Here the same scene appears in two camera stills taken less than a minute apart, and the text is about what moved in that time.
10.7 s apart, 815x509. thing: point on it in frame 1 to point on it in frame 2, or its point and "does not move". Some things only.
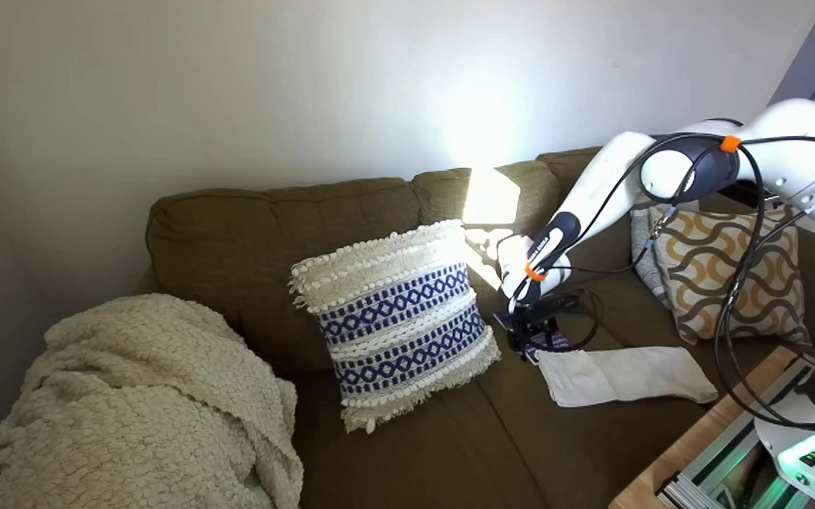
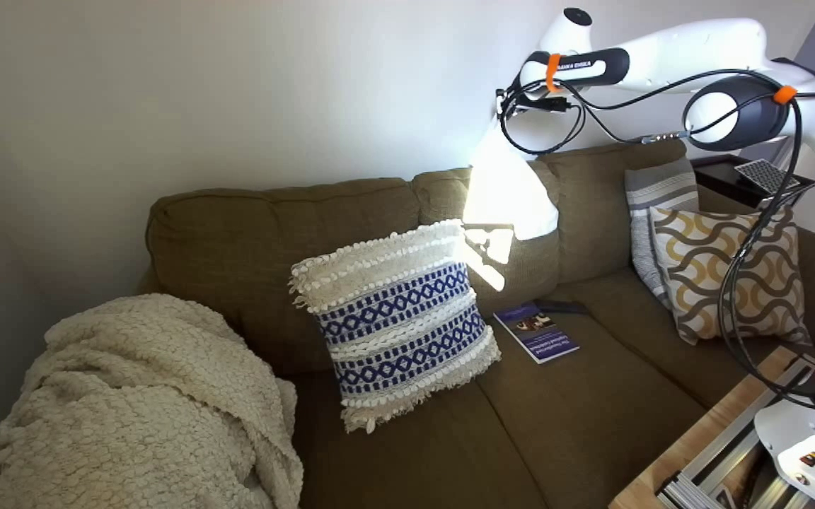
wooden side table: [647, 489] does not move
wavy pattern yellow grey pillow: [731, 272] does not move
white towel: [622, 374] to [509, 192]
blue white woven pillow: [403, 320] does not move
